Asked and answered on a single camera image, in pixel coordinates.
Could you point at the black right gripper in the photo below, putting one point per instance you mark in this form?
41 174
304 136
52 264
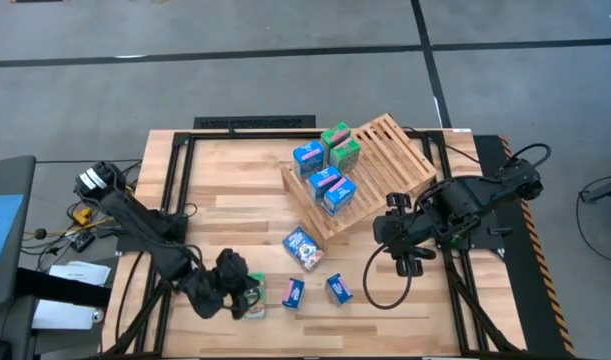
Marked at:
400 232

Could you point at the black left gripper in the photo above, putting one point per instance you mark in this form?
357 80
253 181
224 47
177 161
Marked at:
220 285

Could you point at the green Apple Jacks cereal box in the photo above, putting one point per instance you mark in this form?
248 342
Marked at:
346 156
260 280
335 135

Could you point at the dark blue Frosted Flakes box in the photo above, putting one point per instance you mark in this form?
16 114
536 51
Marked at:
302 248
293 293
339 289

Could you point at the light blue Rice Krispies box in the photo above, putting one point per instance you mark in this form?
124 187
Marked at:
324 182
310 160
339 196

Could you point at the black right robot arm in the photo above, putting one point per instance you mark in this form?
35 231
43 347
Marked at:
460 200

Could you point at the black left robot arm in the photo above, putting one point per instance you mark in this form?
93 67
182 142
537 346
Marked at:
135 215

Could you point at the slatted wooden shelf rack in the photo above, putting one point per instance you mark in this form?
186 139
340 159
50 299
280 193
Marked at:
395 160

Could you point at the black mat hazard-striped edge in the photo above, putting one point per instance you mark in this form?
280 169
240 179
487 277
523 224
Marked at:
530 300

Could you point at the small white round object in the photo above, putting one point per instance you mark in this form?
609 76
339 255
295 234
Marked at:
99 315

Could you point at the black floor tape strip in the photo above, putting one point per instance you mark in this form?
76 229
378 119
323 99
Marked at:
185 56
433 75

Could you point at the white paper sheet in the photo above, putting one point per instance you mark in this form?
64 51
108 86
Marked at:
80 273
60 315

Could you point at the small black adapter box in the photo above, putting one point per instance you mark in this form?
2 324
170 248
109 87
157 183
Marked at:
82 241

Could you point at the black floor vent grate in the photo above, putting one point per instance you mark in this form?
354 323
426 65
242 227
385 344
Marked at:
255 122

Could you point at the black bar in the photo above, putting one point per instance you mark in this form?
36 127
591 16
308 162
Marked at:
60 290

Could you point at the grey floor stand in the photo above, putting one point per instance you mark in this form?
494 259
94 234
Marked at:
605 189

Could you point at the black round plug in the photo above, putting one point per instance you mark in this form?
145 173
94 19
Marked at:
41 233

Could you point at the blue sheet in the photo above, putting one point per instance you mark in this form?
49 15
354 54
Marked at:
2 235

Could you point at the grey desk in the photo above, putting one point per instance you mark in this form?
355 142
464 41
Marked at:
10 175

